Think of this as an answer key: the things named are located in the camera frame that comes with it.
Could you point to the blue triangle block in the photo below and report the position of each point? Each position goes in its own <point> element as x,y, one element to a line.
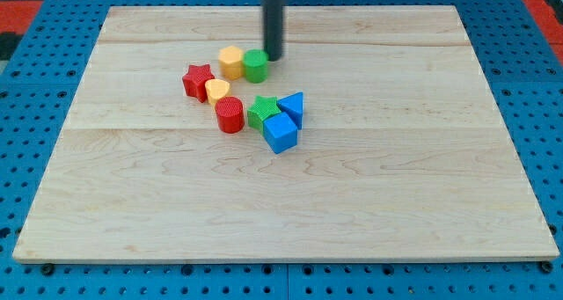
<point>292,105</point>

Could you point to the blue cube block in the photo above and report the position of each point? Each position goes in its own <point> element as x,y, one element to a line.
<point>280,132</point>

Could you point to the green star block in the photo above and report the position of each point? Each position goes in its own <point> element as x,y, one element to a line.
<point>262,109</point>

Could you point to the red cylinder block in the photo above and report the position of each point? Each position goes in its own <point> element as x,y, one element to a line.
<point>230,114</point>

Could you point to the yellow heart block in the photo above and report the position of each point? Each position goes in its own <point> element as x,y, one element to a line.
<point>216,89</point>

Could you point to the green cylinder block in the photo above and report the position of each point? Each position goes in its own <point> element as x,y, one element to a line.
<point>255,63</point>

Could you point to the yellow hexagon block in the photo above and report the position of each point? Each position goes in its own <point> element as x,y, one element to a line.
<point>231,62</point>

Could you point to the red star block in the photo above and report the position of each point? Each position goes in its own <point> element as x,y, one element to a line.
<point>194,81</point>

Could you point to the light wooden board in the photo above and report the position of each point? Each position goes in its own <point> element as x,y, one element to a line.
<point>403,156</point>

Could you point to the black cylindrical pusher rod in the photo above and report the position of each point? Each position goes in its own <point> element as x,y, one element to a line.
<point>273,28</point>

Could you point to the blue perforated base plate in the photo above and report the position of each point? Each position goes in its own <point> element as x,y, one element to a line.
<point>38,84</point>

